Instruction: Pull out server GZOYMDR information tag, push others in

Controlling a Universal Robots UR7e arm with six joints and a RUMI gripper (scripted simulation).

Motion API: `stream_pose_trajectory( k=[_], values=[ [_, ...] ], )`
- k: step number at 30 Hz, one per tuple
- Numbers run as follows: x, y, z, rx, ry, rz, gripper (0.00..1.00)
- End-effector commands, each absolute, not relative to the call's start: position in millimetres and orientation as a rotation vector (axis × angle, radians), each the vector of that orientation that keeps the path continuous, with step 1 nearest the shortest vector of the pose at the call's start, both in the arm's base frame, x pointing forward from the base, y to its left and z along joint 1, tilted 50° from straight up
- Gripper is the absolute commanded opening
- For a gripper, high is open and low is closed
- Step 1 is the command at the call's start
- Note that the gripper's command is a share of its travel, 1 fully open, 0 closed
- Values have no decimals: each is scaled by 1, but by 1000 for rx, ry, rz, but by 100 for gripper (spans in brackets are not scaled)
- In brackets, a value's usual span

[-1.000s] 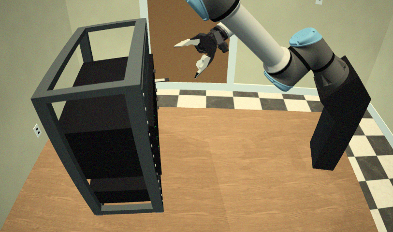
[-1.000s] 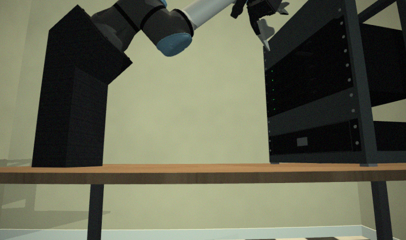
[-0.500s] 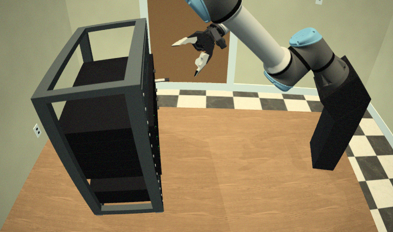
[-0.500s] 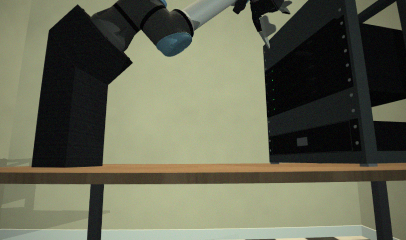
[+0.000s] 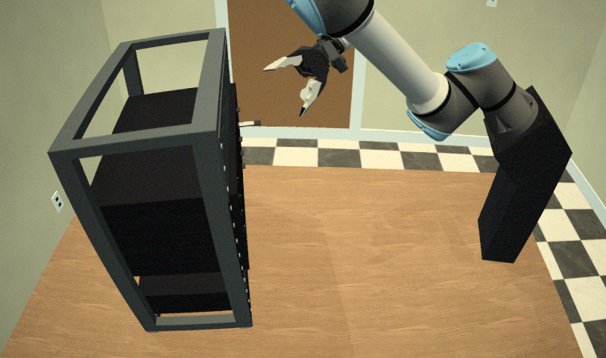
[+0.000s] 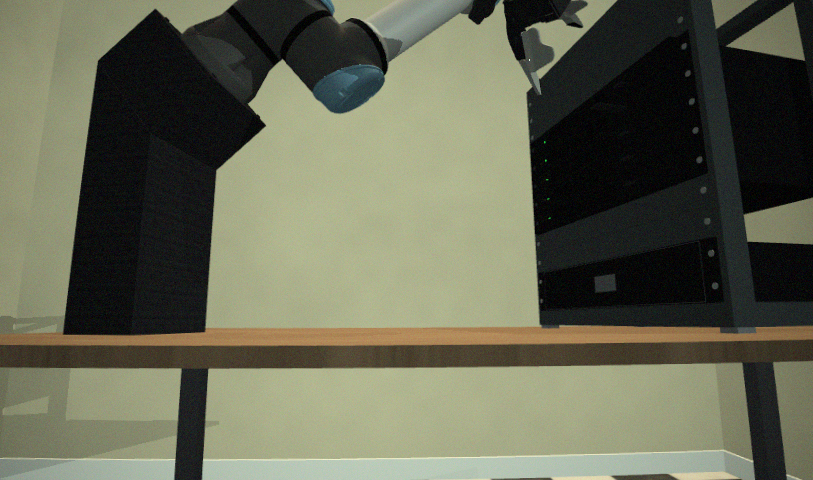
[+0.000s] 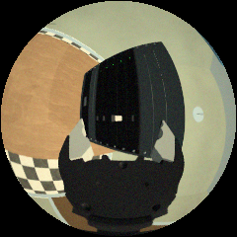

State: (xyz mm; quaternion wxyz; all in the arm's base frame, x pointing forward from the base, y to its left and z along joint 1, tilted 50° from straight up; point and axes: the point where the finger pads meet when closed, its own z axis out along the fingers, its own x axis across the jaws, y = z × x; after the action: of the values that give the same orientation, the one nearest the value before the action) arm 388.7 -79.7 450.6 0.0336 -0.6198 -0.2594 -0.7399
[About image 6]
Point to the dark grey server rack frame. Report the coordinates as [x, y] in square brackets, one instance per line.
[642, 203]

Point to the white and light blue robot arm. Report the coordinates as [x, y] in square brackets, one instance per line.
[342, 64]

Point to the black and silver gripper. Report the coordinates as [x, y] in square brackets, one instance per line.
[529, 50]

